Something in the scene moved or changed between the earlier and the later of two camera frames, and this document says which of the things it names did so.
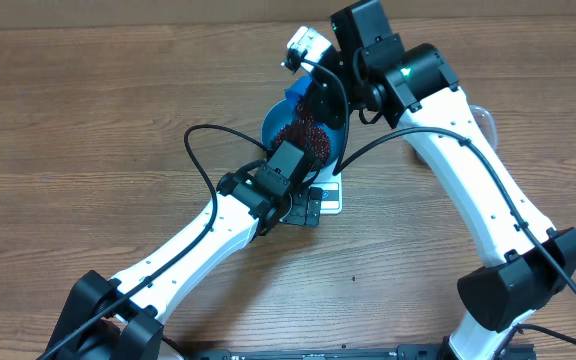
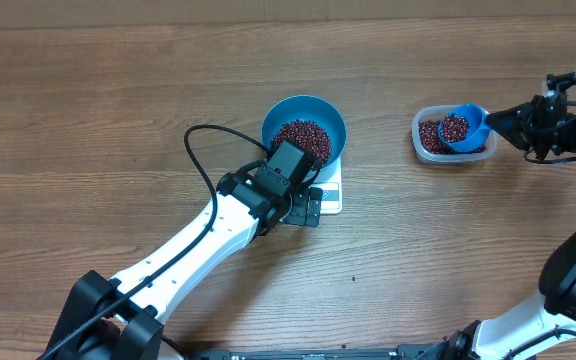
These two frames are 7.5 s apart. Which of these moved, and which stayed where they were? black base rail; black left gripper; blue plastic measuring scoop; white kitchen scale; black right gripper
Moved: black right gripper; blue plastic measuring scoop
Stayed: black left gripper; black base rail; white kitchen scale
